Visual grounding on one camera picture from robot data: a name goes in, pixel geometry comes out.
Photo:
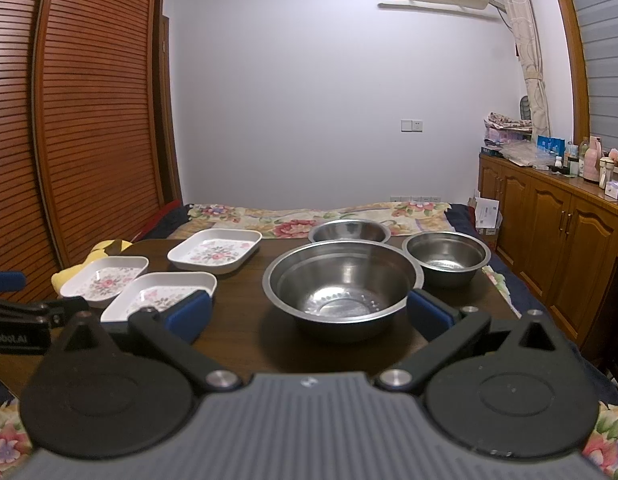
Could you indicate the stack of folded fabrics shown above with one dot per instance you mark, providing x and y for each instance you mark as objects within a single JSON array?
[{"x": 502, "y": 129}]

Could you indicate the blue box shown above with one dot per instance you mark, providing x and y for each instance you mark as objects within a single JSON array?
[{"x": 551, "y": 145}]

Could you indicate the white wall switch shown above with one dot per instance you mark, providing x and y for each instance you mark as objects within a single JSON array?
[{"x": 411, "y": 126}]

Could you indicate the yellow plush toy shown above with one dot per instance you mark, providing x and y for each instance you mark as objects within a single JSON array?
[{"x": 99, "y": 251}]

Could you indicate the wooden louvered wardrobe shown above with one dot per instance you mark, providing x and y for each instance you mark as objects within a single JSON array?
[{"x": 86, "y": 147}]

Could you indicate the floral tray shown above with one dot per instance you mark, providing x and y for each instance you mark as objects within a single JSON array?
[
  {"x": 160, "y": 290},
  {"x": 216, "y": 251},
  {"x": 102, "y": 280}
]

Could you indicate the white paper bag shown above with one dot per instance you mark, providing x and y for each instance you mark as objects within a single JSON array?
[{"x": 487, "y": 214}]

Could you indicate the beige curtain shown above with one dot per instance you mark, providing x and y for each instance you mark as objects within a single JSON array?
[{"x": 522, "y": 19}]

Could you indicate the floral bed quilt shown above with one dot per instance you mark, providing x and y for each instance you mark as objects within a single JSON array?
[{"x": 602, "y": 447}]

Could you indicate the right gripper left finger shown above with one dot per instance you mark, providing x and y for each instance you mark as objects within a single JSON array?
[{"x": 168, "y": 337}]

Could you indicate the floral tray front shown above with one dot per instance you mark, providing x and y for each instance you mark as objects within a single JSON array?
[{"x": 160, "y": 290}]

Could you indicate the pink bottle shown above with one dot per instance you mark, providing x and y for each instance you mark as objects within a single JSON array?
[{"x": 590, "y": 152}]

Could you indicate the large steel bowl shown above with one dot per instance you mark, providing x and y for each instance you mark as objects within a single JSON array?
[{"x": 348, "y": 288}]

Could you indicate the white tissue box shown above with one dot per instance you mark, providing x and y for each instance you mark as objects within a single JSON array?
[{"x": 611, "y": 190}]

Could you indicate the window roller blind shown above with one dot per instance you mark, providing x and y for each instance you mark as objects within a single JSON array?
[{"x": 598, "y": 27}]

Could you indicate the wooden sideboard cabinet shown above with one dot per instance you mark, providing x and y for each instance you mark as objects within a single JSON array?
[{"x": 559, "y": 235}]

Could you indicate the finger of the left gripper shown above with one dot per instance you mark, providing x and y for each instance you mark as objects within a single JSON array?
[{"x": 12, "y": 281}]

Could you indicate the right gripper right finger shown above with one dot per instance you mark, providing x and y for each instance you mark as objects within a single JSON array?
[{"x": 452, "y": 335}]

